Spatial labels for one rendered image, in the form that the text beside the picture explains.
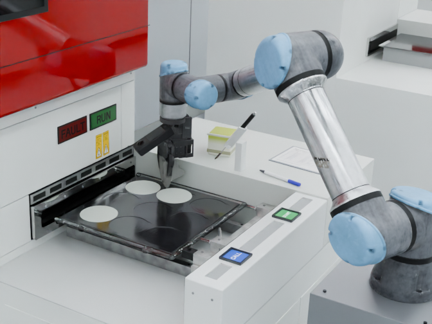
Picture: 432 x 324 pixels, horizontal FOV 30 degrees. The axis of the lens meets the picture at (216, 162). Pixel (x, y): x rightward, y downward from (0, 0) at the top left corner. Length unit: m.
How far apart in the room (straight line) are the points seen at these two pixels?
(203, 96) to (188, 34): 3.38
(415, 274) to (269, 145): 0.83
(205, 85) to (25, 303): 0.70
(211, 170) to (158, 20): 2.91
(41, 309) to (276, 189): 0.70
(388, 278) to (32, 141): 0.92
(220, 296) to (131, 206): 0.57
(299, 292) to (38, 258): 0.67
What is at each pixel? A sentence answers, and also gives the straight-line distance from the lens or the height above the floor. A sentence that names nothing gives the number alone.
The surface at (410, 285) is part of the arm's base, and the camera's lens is 1.80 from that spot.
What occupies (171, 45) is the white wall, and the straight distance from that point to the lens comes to 5.28.
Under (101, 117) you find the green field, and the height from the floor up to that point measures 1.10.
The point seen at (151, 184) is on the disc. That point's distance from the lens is 2.32.
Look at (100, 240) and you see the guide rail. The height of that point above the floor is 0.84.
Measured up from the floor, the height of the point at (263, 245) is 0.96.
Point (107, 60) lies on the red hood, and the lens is 2.14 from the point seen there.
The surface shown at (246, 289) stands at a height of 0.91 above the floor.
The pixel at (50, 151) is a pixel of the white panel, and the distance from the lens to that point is 2.11.
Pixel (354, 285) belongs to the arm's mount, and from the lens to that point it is 1.85.
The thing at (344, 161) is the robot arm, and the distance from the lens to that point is 1.70.
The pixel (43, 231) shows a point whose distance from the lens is 2.15.
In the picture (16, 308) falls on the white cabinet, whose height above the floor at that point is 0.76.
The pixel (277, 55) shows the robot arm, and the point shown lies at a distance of 1.73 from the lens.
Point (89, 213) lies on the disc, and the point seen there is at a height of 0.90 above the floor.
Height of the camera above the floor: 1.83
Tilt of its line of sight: 22 degrees down
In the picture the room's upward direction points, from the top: 3 degrees clockwise
